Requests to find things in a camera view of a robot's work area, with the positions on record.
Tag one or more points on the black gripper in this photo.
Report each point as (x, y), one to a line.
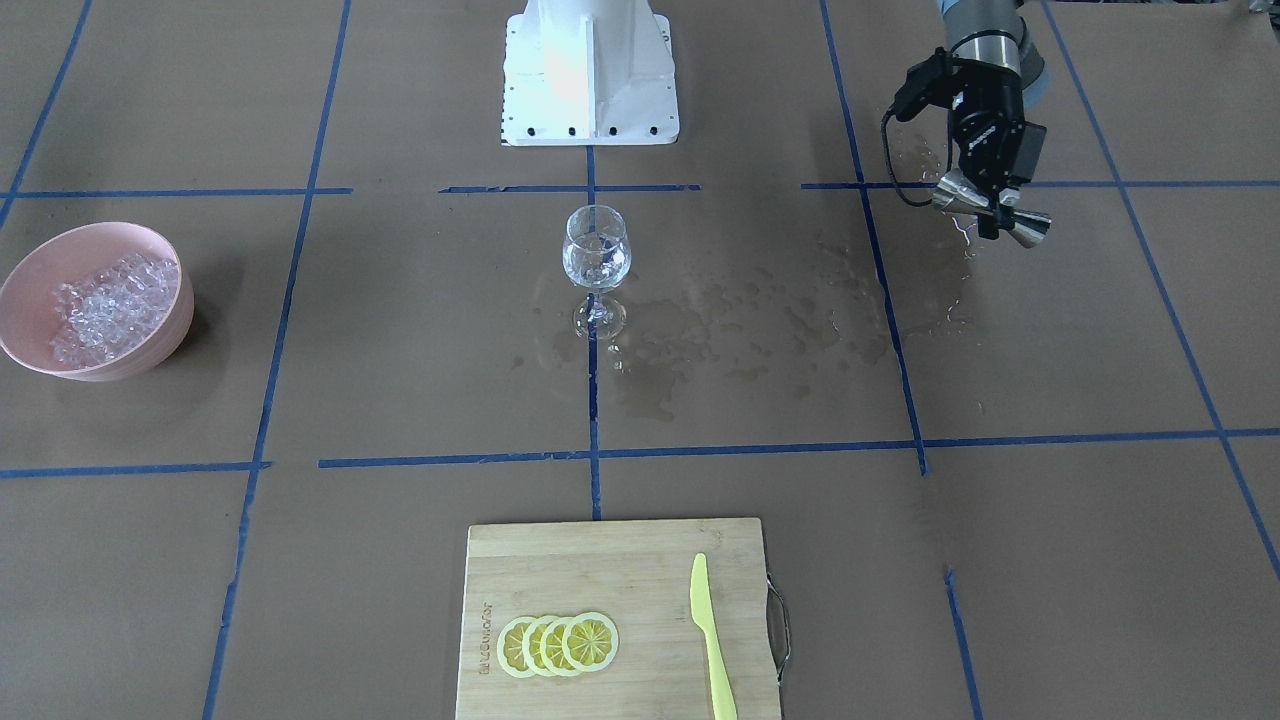
(985, 118)

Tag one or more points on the steel double jigger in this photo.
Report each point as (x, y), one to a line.
(956, 195)

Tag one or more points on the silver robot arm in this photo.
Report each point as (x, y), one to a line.
(994, 32)

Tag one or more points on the clear wine glass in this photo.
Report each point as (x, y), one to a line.
(597, 255)

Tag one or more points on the clear ice cubes pile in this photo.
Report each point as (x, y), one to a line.
(108, 313)

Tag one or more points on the bamboo cutting board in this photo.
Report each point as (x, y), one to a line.
(637, 573)

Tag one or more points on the yellow plastic knife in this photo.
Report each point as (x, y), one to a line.
(702, 613)

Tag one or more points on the lemon slice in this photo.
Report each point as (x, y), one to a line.
(531, 645)
(511, 654)
(590, 642)
(552, 645)

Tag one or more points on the pink bowl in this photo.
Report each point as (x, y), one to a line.
(29, 319)

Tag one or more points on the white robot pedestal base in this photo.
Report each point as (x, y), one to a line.
(589, 73)

